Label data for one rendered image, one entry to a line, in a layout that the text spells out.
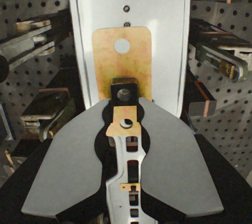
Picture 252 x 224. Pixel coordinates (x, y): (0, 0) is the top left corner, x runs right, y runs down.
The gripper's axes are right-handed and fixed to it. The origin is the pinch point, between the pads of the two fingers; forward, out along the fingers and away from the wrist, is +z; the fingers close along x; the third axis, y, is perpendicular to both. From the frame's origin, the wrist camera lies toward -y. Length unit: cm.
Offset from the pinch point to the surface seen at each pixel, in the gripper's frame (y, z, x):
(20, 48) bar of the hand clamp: -0.4, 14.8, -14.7
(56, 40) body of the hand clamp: 1.2, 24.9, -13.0
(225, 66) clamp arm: 4.7, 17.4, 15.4
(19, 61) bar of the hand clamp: 0.7, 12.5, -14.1
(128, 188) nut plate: 47, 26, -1
